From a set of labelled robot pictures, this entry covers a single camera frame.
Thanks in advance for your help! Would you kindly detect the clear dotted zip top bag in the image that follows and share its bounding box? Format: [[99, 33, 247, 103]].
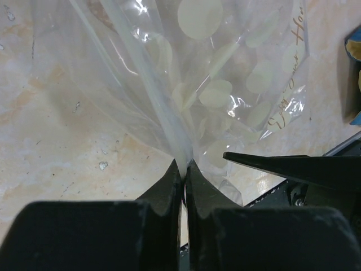
[[30, 1, 308, 204]]

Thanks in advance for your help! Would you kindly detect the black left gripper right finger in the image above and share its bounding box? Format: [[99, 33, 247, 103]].
[[185, 165, 360, 270]]

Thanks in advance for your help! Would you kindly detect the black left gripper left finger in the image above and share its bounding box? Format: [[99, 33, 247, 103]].
[[1, 163, 182, 270]]

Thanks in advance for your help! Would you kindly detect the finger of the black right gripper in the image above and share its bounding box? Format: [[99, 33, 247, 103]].
[[223, 152, 360, 192]]

